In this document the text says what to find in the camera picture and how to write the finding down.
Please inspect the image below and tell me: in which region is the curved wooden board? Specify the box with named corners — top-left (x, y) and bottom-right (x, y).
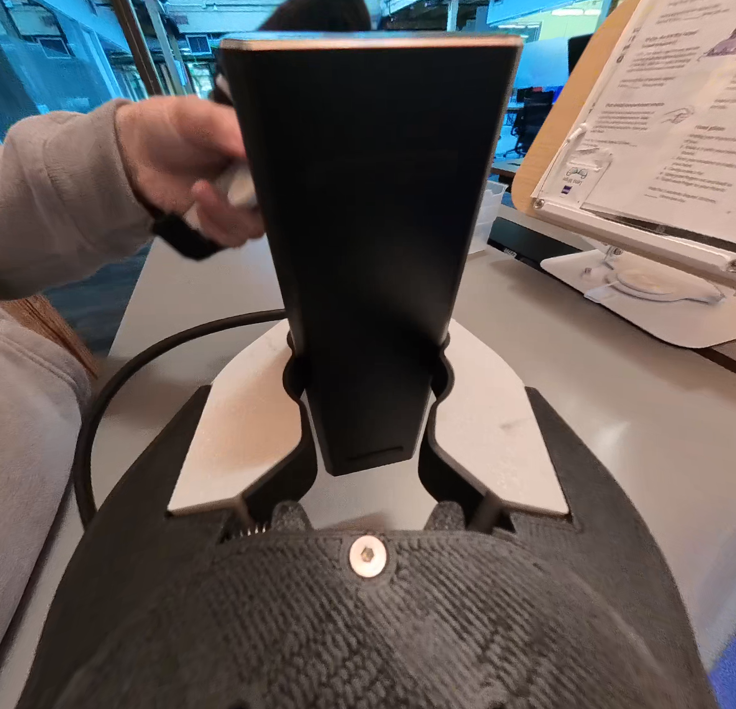
top-left (511, 0), bottom-right (653, 215)

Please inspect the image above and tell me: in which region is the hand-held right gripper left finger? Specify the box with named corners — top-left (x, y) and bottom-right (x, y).
top-left (166, 318), bottom-right (319, 526)

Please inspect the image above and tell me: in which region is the clear plastic bin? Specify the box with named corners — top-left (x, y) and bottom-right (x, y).
top-left (467, 179), bottom-right (510, 255)

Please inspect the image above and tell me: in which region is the wooden chair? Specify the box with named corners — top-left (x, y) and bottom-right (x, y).
top-left (11, 294), bottom-right (101, 379)

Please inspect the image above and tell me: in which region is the black rectangular device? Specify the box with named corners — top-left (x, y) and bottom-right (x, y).
top-left (220, 32), bottom-right (524, 477)

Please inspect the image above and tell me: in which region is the black flat device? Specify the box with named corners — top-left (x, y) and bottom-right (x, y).
top-left (488, 217), bottom-right (582, 271)

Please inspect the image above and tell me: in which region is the white document stand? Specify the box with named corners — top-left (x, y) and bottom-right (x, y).
top-left (532, 122), bottom-right (736, 347)

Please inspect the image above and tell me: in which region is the black usb cable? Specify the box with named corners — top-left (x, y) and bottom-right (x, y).
top-left (74, 310), bottom-right (288, 528)

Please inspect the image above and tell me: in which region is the black office chair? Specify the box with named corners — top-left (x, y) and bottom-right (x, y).
top-left (506, 90), bottom-right (553, 158)

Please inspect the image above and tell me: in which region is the person's left forearm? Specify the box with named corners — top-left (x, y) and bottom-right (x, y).
top-left (0, 99), bottom-right (156, 301)

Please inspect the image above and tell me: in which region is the person's grey sweatshirt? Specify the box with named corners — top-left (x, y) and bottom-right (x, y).
top-left (0, 309), bottom-right (93, 643)

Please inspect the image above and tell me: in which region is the dark computer monitor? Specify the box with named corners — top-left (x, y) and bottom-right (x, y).
top-left (566, 33), bottom-right (593, 74)

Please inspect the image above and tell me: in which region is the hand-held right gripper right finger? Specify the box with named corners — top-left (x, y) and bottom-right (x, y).
top-left (418, 321), bottom-right (571, 528)

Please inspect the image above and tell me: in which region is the small white packet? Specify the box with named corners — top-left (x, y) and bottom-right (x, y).
top-left (553, 148), bottom-right (611, 206)

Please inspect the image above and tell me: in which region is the printed paper sheet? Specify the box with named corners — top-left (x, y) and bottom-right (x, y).
top-left (581, 0), bottom-right (736, 247)

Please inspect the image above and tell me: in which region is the person's left hand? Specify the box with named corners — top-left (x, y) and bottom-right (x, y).
top-left (115, 95), bottom-right (266, 247)

